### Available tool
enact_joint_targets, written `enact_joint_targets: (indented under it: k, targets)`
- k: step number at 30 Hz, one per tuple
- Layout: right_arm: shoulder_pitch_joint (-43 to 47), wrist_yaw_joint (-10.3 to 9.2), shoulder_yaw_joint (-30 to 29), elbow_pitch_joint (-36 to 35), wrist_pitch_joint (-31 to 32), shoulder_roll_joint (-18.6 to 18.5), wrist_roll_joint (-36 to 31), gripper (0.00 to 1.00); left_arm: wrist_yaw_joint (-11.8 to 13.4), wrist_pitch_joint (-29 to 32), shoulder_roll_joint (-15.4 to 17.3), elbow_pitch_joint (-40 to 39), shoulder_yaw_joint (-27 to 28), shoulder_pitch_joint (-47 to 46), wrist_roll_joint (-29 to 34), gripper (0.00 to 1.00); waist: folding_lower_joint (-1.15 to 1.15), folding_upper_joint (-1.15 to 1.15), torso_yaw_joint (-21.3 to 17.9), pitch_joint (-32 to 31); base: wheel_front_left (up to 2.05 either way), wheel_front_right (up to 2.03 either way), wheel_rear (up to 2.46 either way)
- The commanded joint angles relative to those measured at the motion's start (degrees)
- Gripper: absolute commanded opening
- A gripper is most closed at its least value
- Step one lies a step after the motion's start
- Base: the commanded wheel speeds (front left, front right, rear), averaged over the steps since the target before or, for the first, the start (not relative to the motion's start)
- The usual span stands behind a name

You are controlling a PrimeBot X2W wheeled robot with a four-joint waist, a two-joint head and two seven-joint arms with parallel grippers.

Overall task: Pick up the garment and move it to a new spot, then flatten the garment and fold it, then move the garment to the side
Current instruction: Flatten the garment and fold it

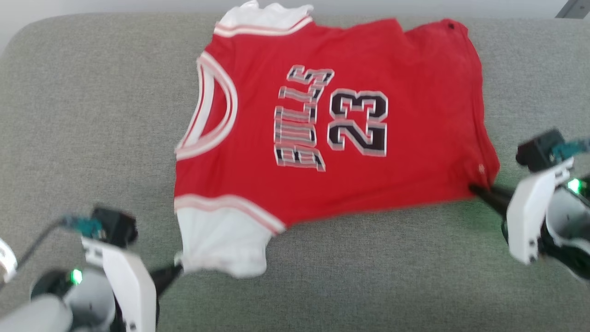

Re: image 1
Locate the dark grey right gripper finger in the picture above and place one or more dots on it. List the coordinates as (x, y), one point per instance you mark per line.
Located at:
(495, 197)

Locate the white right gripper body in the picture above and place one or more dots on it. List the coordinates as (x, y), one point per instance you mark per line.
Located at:
(528, 216)

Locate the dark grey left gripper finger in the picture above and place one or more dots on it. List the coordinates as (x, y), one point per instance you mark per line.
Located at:
(165, 276)

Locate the grey vertical wall strip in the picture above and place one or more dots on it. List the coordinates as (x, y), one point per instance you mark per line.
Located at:
(575, 8)

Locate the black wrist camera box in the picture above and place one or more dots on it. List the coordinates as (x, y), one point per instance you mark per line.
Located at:
(539, 150)
(115, 226)

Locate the red basketball jersey white sleeves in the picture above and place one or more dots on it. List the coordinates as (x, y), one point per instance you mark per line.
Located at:
(415, 138)

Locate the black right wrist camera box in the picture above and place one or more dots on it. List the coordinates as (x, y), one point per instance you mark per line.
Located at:
(539, 150)

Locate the grey fabric covered table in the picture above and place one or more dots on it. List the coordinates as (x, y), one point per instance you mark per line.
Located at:
(92, 138)

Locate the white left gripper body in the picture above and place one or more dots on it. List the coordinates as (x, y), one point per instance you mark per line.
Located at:
(131, 286)

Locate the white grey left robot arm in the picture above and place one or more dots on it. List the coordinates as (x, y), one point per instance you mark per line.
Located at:
(46, 313)

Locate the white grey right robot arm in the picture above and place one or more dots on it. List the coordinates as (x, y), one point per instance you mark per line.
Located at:
(569, 216)

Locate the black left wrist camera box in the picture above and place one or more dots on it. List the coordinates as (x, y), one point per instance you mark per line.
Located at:
(115, 226)

